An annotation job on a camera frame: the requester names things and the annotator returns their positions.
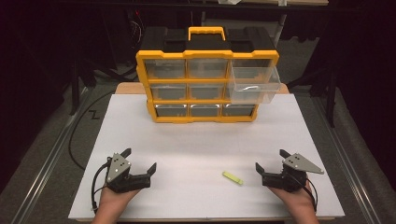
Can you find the bundle of thin wires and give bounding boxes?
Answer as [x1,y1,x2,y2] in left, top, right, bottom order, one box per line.
[129,8,146,43]

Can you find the dark metal stand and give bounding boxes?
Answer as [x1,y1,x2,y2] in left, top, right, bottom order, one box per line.
[68,52,82,117]
[325,69,340,129]

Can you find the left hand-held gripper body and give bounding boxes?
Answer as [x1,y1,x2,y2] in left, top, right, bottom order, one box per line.
[105,152,152,194]

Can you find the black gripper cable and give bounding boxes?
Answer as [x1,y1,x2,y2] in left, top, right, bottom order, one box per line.
[91,158,112,215]
[305,177,318,213]

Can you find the small yellow-green bar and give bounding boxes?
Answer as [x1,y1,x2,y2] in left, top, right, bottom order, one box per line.
[221,171,245,187]

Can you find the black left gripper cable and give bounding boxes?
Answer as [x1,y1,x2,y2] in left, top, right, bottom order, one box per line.
[91,158,112,215]

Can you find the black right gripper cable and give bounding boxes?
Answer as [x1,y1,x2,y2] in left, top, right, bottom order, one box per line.
[305,177,318,213]

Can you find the pulled-out clear plastic drawer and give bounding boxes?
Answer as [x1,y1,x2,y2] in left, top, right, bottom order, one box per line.
[229,59,282,105]

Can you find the set of closed clear drawers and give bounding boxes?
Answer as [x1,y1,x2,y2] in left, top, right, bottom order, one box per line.
[143,58,257,119]

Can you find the yellow and black organizer cabinet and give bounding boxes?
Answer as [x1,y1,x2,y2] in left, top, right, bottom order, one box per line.
[135,25,280,124]

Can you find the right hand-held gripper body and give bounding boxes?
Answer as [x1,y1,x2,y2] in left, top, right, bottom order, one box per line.
[261,152,325,193]

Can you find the long black floor cable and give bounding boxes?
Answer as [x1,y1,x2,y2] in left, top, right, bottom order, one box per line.
[67,89,118,171]

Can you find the person's left hand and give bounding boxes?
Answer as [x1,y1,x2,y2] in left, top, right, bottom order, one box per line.
[98,186,140,217]

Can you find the metal floor rail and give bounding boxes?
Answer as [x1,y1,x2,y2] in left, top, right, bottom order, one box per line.
[11,86,92,224]
[311,95,388,224]

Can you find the person's right hand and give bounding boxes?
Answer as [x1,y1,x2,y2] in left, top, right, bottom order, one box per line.
[268,181,316,217]

